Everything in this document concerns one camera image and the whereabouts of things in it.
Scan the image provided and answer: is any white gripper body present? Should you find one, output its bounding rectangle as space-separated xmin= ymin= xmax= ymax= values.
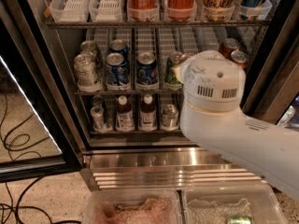
xmin=180 ymin=50 xmax=246 ymax=112

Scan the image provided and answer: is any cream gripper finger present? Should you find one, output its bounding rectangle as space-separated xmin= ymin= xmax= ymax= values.
xmin=172 ymin=64 xmax=182 ymax=83

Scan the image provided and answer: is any green soda can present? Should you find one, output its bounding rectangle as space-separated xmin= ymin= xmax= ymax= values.
xmin=164 ymin=51 xmax=192 ymax=87

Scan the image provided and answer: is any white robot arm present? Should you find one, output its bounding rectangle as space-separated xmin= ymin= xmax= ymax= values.
xmin=174 ymin=50 xmax=299 ymax=201

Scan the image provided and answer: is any front red Coca-Cola can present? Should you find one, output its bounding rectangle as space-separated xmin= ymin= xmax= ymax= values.
xmin=231 ymin=50 xmax=248 ymax=69

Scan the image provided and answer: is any red coca-cola can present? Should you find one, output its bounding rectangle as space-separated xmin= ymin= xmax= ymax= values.
xmin=231 ymin=50 xmax=248 ymax=69
xmin=219 ymin=38 xmax=240 ymax=59

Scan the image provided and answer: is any rear red Coca-Cola can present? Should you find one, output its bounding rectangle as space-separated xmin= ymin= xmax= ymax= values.
xmin=219 ymin=38 xmax=240 ymax=59

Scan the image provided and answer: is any silver can bottom shelf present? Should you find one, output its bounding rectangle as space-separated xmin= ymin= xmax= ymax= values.
xmin=162 ymin=105 xmax=178 ymax=131

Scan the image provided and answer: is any front light blue Pepsi can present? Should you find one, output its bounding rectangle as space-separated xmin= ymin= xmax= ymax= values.
xmin=106 ymin=52 xmax=129 ymax=86

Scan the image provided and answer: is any rear blue Pepsi can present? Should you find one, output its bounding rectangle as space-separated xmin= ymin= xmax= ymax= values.
xmin=109 ymin=39 xmax=129 ymax=60

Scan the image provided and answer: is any stainless steel fridge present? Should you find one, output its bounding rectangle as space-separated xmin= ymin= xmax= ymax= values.
xmin=28 ymin=0 xmax=298 ymax=189

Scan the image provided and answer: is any rear slim silver can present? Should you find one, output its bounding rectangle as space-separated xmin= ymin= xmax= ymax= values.
xmin=91 ymin=95 xmax=104 ymax=106

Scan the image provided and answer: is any slim silver can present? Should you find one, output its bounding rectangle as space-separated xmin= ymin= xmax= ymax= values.
xmin=90 ymin=105 xmax=107 ymax=130
xmin=91 ymin=95 xmax=104 ymax=106

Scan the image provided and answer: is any front slim silver can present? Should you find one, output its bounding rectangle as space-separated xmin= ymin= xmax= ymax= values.
xmin=90 ymin=105 xmax=107 ymax=130

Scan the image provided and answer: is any rear white soda can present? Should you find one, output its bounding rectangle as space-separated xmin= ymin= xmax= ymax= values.
xmin=80 ymin=40 xmax=101 ymax=64

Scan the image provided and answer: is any white soda can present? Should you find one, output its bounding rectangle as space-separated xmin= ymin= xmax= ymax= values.
xmin=80 ymin=40 xmax=101 ymax=64
xmin=74 ymin=54 xmax=99 ymax=87

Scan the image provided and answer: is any front white soda can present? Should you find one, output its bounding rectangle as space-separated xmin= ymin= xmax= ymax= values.
xmin=74 ymin=54 xmax=99 ymax=87

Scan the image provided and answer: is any empty white shelf tray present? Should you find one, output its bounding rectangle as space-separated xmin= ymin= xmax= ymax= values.
xmin=50 ymin=0 xmax=90 ymax=22

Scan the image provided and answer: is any green can in bin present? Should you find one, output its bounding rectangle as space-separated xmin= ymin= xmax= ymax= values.
xmin=226 ymin=216 xmax=253 ymax=224

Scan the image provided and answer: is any open glass fridge door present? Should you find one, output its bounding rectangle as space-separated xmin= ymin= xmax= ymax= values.
xmin=0 ymin=0 xmax=83 ymax=183

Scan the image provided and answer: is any right brown juice bottle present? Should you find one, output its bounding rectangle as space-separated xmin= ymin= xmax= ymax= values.
xmin=139 ymin=94 xmax=157 ymax=132

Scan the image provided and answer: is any brown juice bottle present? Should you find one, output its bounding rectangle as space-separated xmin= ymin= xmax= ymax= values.
xmin=139 ymin=94 xmax=157 ymax=132
xmin=116 ymin=95 xmax=135 ymax=132

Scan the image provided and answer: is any left brown juice bottle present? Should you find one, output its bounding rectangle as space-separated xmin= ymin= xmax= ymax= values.
xmin=116 ymin=95 xmax=135 ymax=132

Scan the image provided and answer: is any right clear plastic bin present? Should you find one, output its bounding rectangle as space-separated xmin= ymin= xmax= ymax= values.
xmin=181 ymin=182 xmax=287 ymax=224

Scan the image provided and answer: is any clear plastic bin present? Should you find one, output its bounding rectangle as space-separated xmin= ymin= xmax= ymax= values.
xmin=181 ymin=182 xmax=287 ymax=224
xmin=82 ymin=189 xmax=182 ymax=224

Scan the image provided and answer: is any left clear plastic bin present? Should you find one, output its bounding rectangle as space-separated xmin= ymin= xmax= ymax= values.
xmin=82 ymin=189 xmax=182 ymax=224

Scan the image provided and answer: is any black floor cable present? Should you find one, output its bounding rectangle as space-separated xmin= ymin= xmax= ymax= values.
xmin=0 ymin=93 xmax=82 ymax=224

